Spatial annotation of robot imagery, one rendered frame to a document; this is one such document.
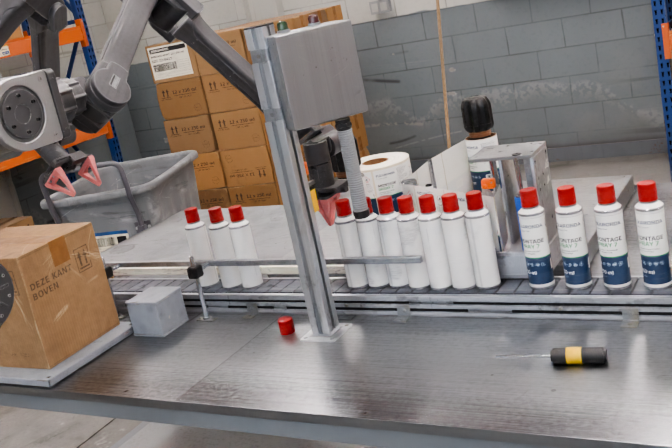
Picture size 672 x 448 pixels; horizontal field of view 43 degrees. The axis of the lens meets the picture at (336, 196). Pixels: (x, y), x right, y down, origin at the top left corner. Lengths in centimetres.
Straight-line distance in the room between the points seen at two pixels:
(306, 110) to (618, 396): 78
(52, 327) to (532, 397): 110
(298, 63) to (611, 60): 459
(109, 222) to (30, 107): 294
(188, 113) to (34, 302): 382
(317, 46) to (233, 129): 390
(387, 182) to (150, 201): 208
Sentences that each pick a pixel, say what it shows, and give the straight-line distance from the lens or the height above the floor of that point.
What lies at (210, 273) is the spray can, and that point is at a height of 92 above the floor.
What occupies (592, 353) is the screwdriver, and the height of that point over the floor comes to 85.
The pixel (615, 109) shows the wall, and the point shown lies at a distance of 622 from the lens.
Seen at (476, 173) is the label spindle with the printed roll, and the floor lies 97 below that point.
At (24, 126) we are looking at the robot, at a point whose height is 143.
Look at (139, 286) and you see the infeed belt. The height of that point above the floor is 88.
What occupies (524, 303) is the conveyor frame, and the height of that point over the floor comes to 86.
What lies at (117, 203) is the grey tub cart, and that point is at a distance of 436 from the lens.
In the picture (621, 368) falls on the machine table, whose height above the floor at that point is 83.
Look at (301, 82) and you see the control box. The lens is 171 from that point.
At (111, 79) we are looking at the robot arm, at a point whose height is 146.
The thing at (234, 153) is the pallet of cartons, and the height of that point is 62.
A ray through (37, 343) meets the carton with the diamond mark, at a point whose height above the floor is 91.
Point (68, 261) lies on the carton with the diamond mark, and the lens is 210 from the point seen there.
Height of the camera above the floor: 155
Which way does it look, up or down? 14 degrees down
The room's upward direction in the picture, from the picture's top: 12 degrees counter-clockwise
